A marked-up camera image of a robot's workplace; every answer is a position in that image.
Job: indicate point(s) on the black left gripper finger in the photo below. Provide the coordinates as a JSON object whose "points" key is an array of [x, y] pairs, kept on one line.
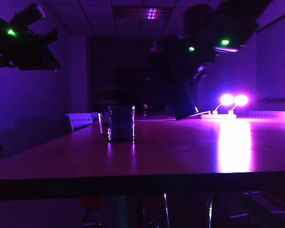
{"points": [[51, 36], [42, 61]]}

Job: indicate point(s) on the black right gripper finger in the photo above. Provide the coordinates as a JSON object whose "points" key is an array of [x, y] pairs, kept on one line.
{"points": [[180, 71]]}

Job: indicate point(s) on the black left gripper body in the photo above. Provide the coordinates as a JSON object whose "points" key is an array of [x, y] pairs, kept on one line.
{"points": [[31, 45]]}

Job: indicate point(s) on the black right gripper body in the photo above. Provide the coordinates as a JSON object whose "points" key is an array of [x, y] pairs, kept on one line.
{"points": [[199, 50]]}

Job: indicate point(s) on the black thermos cup with flip lid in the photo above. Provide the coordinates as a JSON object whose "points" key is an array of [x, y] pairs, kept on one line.
{"points": [[185, 102]]}

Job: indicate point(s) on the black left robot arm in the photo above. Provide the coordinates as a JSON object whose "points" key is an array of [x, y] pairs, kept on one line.
{"points": [[0, 47]]}

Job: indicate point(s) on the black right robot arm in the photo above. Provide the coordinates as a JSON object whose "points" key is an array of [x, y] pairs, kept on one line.
{"points": [[247, 14]]}

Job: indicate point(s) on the large black tv screen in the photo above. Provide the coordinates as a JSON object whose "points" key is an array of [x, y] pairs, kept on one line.
{"points": [[135, 88]]}

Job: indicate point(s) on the small shiny round object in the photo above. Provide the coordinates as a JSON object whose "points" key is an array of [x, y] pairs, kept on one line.
{"points": [[145, 106]]}

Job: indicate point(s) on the louvred ceiling light fixture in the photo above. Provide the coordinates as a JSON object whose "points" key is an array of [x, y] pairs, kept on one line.
{"points": [[142, 12]]}

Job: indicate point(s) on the white perforated chair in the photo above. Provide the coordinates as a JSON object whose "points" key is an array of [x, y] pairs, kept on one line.
{"points": [[95, 116], [79, 121], [268, 115]]}

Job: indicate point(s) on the textured clear glass mug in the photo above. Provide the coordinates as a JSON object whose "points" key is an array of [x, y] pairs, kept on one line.
{"points": [[121, 124]]}

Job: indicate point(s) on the red seat chrome chair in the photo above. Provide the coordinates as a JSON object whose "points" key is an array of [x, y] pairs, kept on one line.
{"points": [[165, 209], [90, 203]]}

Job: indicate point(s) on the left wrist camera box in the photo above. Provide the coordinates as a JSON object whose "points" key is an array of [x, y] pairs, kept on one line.
{"points": [[29, 14]]}

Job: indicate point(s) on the low wall cabinet shelf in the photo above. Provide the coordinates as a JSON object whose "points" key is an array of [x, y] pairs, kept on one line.
{"points": [[107, 96]]}

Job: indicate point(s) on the wall whiteboard with dark frame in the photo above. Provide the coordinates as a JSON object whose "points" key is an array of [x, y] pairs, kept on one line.
{"points": [[275, 59]]}

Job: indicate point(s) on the grey metal table pedestal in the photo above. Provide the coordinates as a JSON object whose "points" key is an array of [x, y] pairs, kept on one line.
{"points": [[123, 211]]}

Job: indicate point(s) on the grey metal chair frame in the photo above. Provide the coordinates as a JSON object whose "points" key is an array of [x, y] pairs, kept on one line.
{"points": [[268, 203]]}

